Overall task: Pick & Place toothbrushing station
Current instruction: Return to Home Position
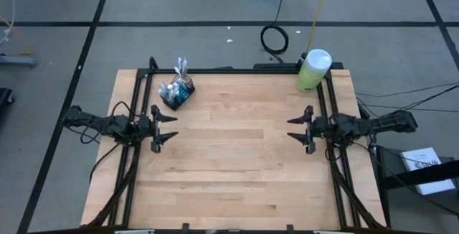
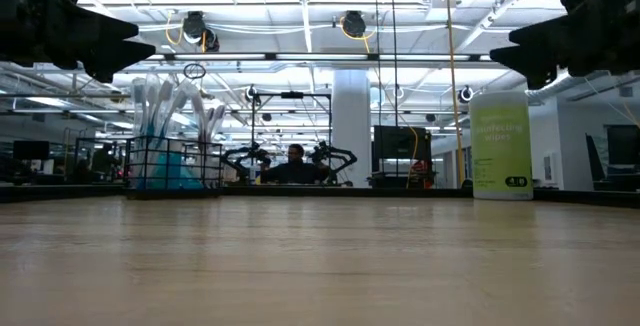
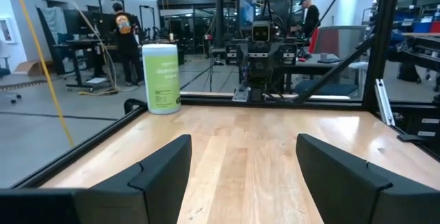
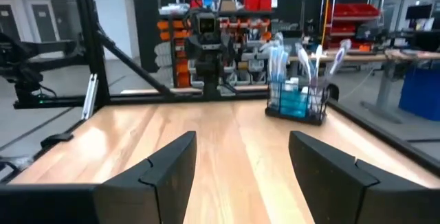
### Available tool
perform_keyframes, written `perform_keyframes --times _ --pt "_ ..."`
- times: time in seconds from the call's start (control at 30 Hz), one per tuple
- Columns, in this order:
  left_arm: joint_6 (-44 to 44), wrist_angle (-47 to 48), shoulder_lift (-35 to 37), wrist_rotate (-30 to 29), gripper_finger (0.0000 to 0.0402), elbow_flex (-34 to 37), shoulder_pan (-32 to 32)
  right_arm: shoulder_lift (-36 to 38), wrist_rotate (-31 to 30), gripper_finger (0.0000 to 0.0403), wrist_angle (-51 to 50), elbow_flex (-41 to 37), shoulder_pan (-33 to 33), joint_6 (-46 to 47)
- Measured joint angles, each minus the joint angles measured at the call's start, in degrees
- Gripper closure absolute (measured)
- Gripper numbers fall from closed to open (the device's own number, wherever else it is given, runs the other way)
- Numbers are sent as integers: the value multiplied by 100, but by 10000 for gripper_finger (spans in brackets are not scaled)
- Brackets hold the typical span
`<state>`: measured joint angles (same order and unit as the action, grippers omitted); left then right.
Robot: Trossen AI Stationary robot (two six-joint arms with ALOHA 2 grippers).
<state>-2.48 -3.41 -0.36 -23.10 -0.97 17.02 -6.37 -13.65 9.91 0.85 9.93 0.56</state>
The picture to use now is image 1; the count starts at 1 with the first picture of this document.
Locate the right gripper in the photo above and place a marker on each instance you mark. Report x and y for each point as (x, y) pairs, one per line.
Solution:
(311, 130)

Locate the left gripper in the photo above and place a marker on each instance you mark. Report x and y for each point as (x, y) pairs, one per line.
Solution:
(155, 130)

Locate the clear blue plastic packet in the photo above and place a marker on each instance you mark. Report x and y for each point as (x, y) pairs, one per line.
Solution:
(175, 94)

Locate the teal mouthwash bottle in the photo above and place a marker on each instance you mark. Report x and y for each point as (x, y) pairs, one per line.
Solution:
(189, 90)
(183, 97)

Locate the purple packaged toothbrush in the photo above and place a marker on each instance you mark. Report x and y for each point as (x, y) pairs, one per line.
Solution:
(179, 61)
(185, 62)

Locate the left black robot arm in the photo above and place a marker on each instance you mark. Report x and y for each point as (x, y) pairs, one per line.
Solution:
(104, 124)

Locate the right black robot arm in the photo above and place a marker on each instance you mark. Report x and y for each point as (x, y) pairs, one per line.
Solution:
(373, 124)

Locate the green wipes canister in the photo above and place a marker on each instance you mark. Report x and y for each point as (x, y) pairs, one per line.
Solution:
(312, 72)

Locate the white booklet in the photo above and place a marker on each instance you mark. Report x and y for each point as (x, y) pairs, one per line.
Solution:
(426, 171)

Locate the black side stand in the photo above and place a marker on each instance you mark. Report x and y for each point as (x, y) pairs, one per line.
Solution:
(430, 174)

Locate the grey desk foot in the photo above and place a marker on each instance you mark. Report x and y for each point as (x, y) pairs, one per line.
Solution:
(18, 60)

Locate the black chair base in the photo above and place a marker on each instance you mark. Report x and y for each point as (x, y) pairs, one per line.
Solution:
(5, 99)

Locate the black table frame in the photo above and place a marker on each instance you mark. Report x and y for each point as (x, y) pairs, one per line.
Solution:
(233, 71)

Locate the silver aluminium bracket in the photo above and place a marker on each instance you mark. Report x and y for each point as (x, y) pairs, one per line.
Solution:
(134, 232)

